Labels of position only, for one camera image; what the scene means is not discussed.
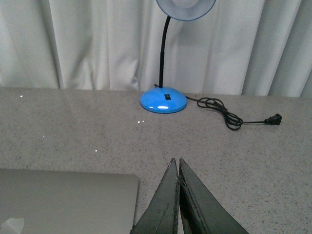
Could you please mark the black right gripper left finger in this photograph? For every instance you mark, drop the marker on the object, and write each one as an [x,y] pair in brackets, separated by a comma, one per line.
[161,216]

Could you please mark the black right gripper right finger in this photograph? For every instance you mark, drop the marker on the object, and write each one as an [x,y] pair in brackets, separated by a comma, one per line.
[201,213]

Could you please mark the silver laptop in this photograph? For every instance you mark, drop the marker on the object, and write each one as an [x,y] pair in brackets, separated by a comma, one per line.
[52,202]

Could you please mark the blue desk lamp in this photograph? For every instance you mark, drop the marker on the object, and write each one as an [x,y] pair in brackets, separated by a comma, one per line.
[167,100]

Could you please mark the white curtain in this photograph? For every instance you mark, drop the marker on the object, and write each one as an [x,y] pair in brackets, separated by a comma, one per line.
[241,47]

